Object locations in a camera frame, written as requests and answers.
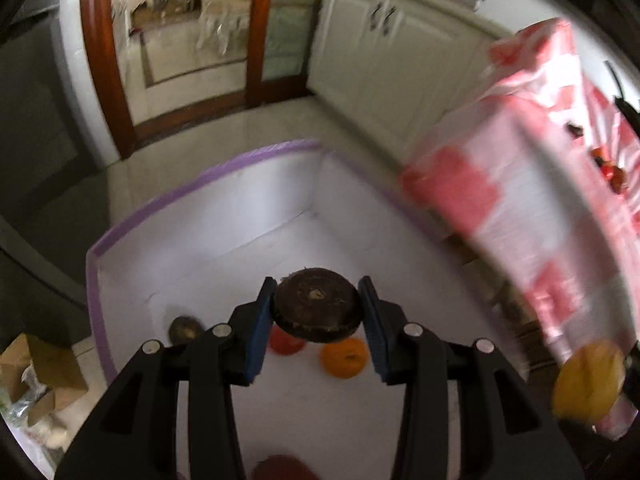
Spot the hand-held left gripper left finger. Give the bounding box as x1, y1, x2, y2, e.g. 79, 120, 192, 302
54, 276, 277, 480

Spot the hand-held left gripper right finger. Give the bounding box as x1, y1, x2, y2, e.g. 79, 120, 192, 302
357, 275, 586, 480

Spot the red tomato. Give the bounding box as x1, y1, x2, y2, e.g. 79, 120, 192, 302
269, 325, 307, 357
597, 160, 628, 193

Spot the large orange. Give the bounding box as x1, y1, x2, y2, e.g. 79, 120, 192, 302
320, 337, 370, 380

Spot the white box purple rim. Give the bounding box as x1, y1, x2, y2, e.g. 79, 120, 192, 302
85, 139, 531, 480

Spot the red pomegranate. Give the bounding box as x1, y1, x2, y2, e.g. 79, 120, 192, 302
250, 454, 321, 480

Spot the yellow striped melon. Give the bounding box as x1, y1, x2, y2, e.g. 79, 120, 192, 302
552, 340, 628, 423

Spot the red white checkered tablecloth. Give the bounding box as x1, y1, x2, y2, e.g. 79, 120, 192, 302
400, 17, 640, 441

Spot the cardboard box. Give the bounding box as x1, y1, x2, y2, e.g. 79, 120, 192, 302
0, 332, 88, 428

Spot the white kitchen cabinet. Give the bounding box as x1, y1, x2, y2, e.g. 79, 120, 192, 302
305, 0, 516, 161

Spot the glass sliding door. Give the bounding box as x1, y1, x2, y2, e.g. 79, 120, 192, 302
260, 0, 328, 86

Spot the white dining chair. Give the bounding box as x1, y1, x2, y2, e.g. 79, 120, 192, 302
195, 0, 251, 56

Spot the black frying pan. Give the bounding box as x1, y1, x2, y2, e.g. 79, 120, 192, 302
602, 60, 640, 126

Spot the brown wooden door frame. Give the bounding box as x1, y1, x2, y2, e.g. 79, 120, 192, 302
80, 0, 311, 158

